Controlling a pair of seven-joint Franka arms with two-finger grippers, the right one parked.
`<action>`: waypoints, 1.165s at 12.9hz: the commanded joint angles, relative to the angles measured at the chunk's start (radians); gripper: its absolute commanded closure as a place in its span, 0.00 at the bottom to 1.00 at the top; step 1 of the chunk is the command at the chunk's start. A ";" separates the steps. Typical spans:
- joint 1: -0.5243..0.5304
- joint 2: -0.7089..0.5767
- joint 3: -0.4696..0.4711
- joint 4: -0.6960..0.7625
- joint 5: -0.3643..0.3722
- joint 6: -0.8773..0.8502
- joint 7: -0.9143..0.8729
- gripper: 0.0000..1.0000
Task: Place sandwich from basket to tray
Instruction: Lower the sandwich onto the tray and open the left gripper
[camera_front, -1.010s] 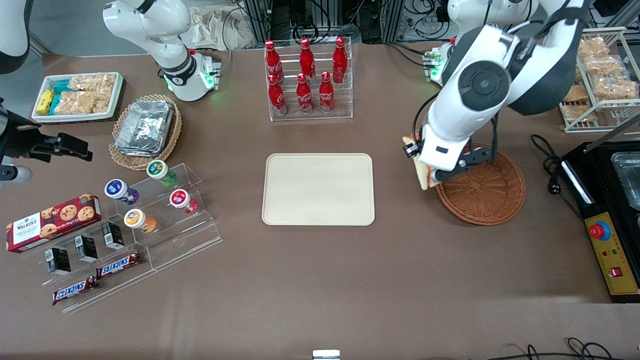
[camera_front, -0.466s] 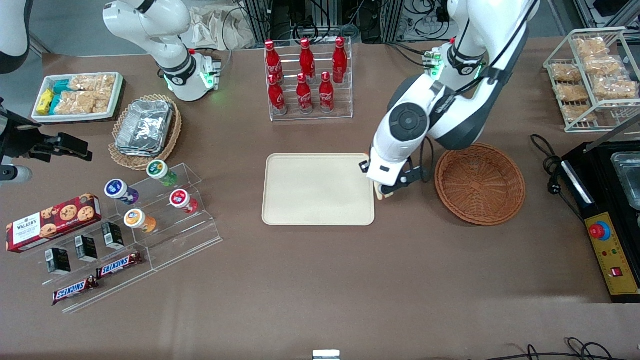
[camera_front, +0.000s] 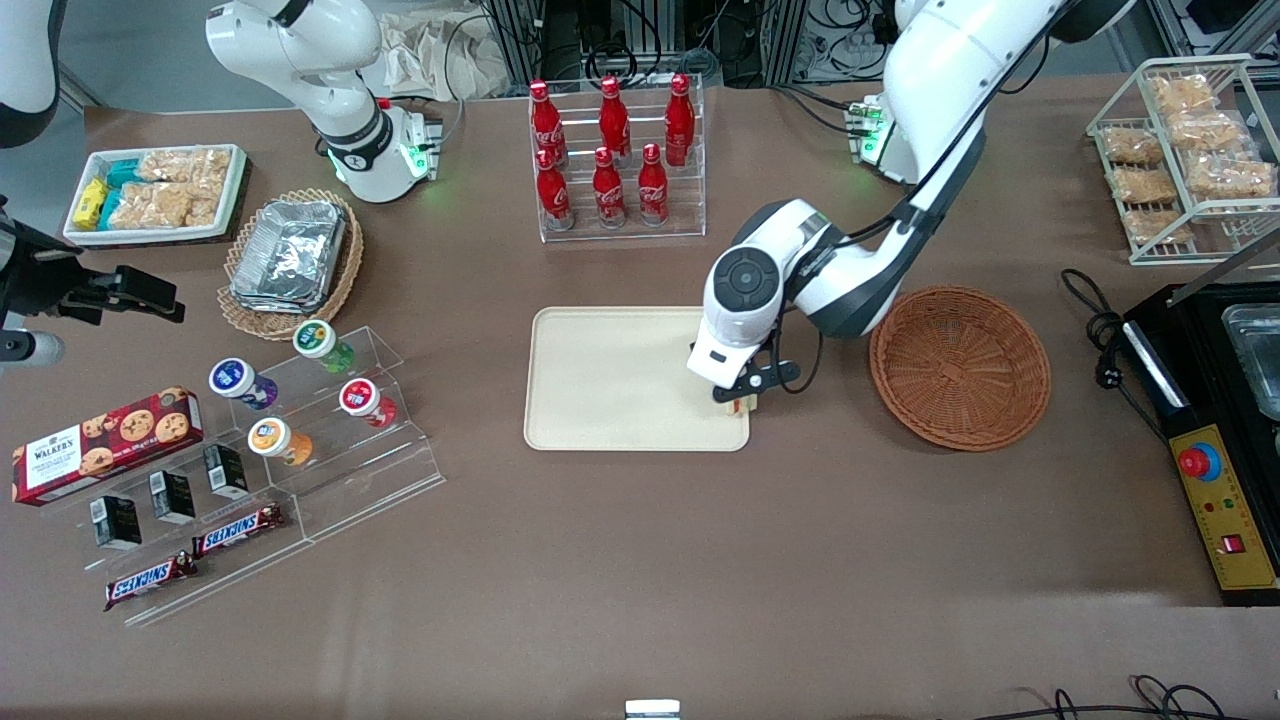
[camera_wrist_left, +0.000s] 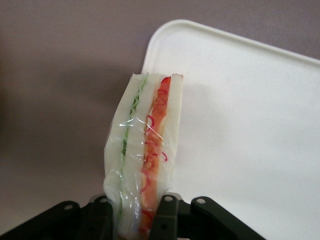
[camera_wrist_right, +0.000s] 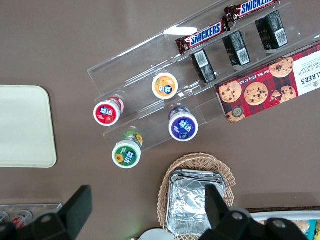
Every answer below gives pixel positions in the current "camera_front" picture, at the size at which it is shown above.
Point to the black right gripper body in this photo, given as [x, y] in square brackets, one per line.
[32, 268]

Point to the triangular sandwich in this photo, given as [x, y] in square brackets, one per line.
[738, 405]

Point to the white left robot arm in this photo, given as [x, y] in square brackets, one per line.
[940, 60]

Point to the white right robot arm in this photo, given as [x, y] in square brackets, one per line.
[300, 50]

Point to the white rectangular snack tray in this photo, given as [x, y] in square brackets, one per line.
[235, 190]

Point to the beige plastic serving tray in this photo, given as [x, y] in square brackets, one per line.
[600, 380]

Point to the oval light wicker basket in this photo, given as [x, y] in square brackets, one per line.
[345, 270]

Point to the round brown wicker basket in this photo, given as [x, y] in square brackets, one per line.
[960, 370]

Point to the clear bag of rice crackers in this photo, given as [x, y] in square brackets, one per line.
[205, 205]
[185, 166]
[150, 206]

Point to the yellow snack packet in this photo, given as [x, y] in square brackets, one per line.
[90, 202]

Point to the teal snack packet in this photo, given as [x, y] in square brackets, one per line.
[125, 172]
[110, 208]

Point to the purple jar with blue lid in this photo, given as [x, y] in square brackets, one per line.
[235, 378]

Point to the red Walkers cookie box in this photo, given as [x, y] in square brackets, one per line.
[100, 445]

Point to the stack of foil trays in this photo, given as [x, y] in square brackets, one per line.
[290, 255]

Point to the green lidded jar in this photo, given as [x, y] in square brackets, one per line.
[318, 341]

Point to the orange lidded jar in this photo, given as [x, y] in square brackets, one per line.
[272, 438]

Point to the clear acrylic bottle rack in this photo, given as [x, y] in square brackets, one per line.
[690, 200]

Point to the small black box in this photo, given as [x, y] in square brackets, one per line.
[117, 522]
[173, 497]
[227, 471]

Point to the red Coca-Cola bottle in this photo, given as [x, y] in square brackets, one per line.
[608, 195]
[679, 118]
[554, 195]
[545, 120]
[614, 118]
[652, 190]

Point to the red lidded jar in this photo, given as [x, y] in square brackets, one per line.
[360, 397]

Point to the Snickers chocolate bar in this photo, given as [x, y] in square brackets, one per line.
[150, 581]
[238, 530]

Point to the clear acrylic stepped display stand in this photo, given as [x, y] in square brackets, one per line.
[340, 470]

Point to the crumpled beige paper bag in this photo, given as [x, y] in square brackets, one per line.
[440, 55]

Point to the bag of fried snacks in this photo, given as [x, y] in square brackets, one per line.
[1180, 95]
[1210, 130]
[1130, 145]
[1155, 225]
[1230, 178]
[1145, 185]

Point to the black appliance base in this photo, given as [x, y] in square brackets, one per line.
[1190, 380]

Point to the grey metal bar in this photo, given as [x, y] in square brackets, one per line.
[1225, 268]

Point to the yellow control panel red button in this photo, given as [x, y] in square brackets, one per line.
[1225, 510]

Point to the metal container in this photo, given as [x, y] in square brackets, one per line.
[1255, 360]

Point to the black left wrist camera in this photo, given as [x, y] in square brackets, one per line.
[778, 375]

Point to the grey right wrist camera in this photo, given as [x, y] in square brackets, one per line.
[30, 349]

